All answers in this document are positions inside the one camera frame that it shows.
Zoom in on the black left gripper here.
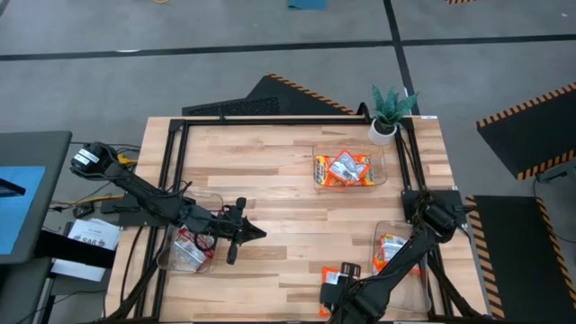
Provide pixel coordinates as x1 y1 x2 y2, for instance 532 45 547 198
211 196 267 266

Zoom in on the dark red Maruchan noodle packet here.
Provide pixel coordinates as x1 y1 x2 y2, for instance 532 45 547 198
177 226 217 262

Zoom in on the clear plastic bin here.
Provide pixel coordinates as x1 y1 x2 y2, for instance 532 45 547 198
371 220 437 315
156 190 225 275
311 141 389 194

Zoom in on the white printed paper sheet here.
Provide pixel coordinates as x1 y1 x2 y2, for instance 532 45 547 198
66 217 122 252

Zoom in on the artificial plant in white pot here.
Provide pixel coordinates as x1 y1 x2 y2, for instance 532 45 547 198
367 84 420 147

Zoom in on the blue sheet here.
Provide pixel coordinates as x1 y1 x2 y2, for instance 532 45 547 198
0 165 47 257

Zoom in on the grey desk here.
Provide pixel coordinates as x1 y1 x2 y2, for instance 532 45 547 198
0 130 74 266

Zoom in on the blue floor item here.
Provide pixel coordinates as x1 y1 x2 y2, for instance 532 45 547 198
287 0 328 12

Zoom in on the black floor device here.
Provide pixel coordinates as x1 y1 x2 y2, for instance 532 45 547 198
534 166 576 185

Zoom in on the black tablet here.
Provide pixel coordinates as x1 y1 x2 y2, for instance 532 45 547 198
0 177 27 199

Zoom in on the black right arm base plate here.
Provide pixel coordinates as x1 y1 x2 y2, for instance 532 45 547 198
400 188 468 227

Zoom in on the black metal table frame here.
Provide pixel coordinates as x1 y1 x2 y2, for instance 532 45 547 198
105 114 490 324

